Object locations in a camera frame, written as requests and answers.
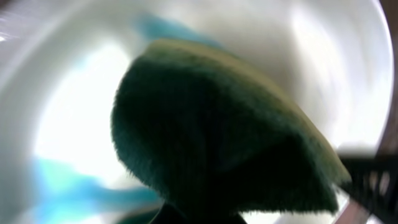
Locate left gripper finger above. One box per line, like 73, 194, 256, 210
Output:
150, 203, 247, 224

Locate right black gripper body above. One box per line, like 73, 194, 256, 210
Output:
340, 154, 397, 223

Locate green yellow sponge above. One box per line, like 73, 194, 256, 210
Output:
111, 39, 351, 216

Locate white plate top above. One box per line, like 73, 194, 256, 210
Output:
1, 1, 394, 223

